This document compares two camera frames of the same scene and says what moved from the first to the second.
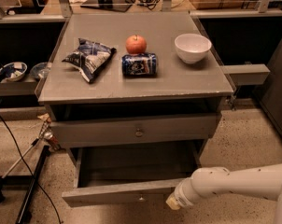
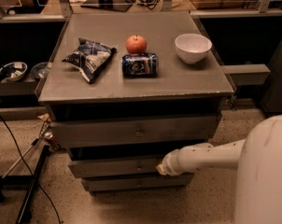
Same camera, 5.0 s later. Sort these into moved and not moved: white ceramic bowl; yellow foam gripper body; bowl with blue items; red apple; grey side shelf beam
Moved: yellow foam gripper body
Not moved: grey side shelf beam; bowl with blue items; white ceramic bowl; red apple
